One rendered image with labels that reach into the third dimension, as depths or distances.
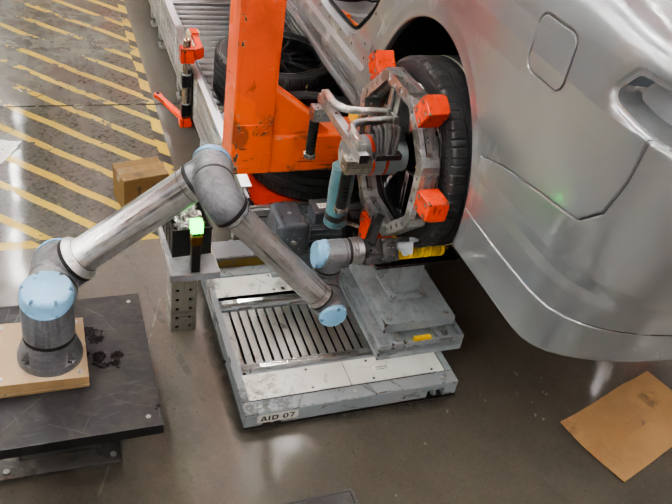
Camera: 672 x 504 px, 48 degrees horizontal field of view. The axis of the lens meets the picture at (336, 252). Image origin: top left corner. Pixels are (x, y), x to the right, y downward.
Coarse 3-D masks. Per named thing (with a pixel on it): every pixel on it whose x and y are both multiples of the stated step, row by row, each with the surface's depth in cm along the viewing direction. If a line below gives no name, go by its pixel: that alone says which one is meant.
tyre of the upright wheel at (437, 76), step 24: (408, 72) 252; (432, 72) 237; (456, 72) 238; (384, 96) 271; (456, 96) 232; (456, 120) 229; (456, 144) 228; (456, 168) 230; (456, 192) 233; (456, 216) 239; (432, 240) 249
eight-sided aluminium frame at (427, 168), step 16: (384, 80) 251; (400, 80) 241; (368, 96) 265; (416, 96) 233; (368, 128) 278; (416, 128) 231; (432, 128) 233; (416, 144) 232; (432, 144) 232; (416, 160) 233; (432, 160) 231; (368, 176) 282; (416, 176) 235; (432, 176) 233; (368, 192) 278; (416, 192) 235; (368, 208) 273; (384, 208) 271; (384, 224) 261; (400, 224) 248; (416, 224) 244
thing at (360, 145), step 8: (400, 96) 240; (400, 104) 240; (392, 112) 245; (360, 120) 238; (368, 120) 240; (376, 120) 241; (384, 120) 242; (392, 120) 243; (352, 128) 233; (352, 136) 231; (360, 136) 229; (360, 144) 227
